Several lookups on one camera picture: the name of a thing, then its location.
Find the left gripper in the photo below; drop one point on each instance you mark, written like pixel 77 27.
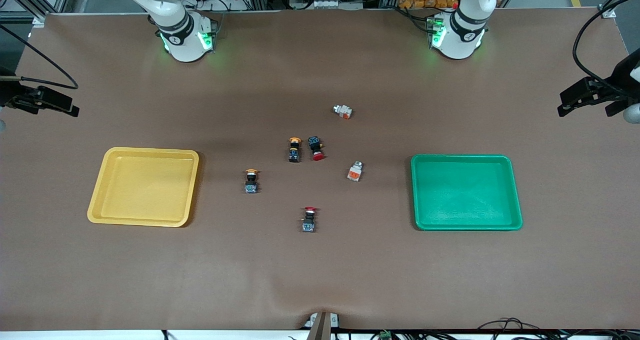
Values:
pixel 624 77

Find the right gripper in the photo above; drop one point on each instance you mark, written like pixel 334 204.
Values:
pixel 8 94

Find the yellow push button switch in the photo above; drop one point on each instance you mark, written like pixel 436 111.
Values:
pixel 294 151
pixel 251 182

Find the white button with orange block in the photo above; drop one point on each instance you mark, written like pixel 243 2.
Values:
pixel 343 112
pixel 355 171

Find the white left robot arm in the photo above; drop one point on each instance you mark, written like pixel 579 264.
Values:
pixel 462 35

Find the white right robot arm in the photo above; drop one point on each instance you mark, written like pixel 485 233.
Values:
pixel 175 30

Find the yellow plastic tray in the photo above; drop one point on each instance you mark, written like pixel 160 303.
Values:
pixel 145 187

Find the green plastic tray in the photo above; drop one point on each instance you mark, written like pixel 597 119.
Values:
pixel 465 192

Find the white power strip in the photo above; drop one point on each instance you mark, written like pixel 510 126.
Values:
pixel 325 3

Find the brown table cover sheet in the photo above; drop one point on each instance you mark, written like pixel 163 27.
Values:
pixel 350 270

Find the small green connector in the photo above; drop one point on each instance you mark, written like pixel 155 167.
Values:
pixel 385 335

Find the metal table edge clamp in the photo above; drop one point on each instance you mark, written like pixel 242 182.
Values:
pixel 320 325

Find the red mushroom button switch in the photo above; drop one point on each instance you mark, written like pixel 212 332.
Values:
pixel 309 220
pixel 316 148

